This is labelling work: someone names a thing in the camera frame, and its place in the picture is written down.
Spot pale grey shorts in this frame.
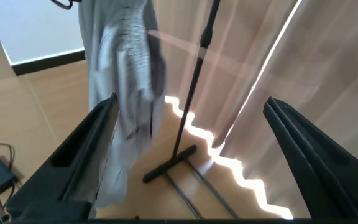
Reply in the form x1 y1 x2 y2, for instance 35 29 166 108
78 0 167 208

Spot black cable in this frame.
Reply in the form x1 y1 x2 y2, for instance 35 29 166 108
0 142 20 206

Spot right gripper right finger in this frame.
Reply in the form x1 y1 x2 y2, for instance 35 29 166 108
262 95 358 219

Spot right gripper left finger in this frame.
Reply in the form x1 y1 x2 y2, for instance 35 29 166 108
6 92 120 220

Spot beige curtain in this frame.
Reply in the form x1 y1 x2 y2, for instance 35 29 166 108
152 0 358 218

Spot black clothes rack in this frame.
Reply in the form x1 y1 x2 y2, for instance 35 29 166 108
142 0 241 220

